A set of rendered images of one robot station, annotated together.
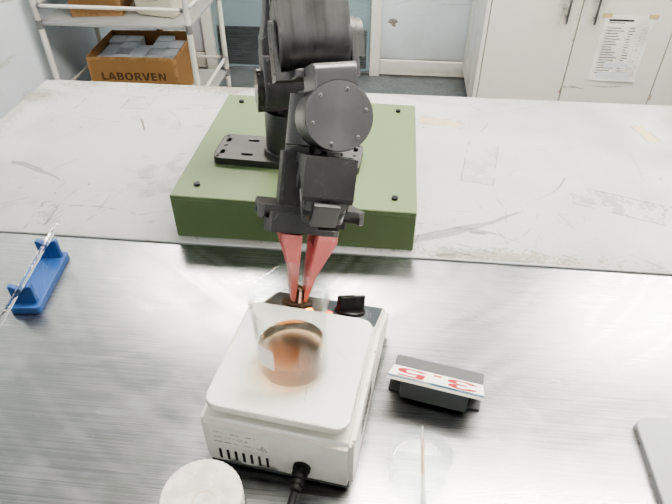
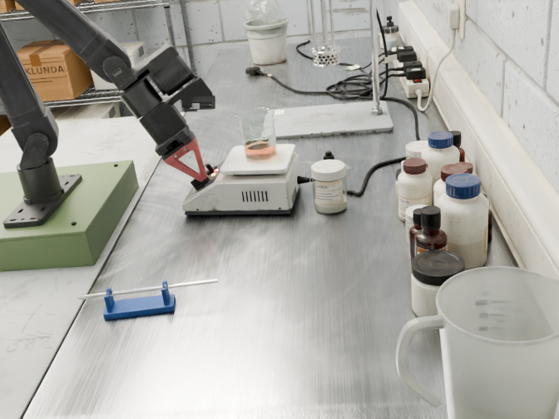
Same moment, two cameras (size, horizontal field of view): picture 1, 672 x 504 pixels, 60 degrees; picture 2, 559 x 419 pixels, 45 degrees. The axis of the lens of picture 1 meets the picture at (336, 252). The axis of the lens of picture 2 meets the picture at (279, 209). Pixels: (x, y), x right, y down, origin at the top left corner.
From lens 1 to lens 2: 121 cm
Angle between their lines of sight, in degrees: 74
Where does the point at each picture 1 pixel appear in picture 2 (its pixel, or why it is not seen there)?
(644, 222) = (132, 135)
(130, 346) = (211, 255)
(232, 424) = (289, 175)
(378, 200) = (116, 170)
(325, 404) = (283, 148)
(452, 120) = not seen: outside the picture
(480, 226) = not seen: hidden behind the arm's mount
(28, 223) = (44, 347)
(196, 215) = (95, 237)
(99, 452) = (289, 244)
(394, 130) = not seen: hidden behind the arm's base
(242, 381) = (273, 163)
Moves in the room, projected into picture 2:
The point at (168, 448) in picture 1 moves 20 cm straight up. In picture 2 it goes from (284, 228) to (271, 115)
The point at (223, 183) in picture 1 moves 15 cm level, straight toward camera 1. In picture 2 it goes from (76, 215) to (165, 197)
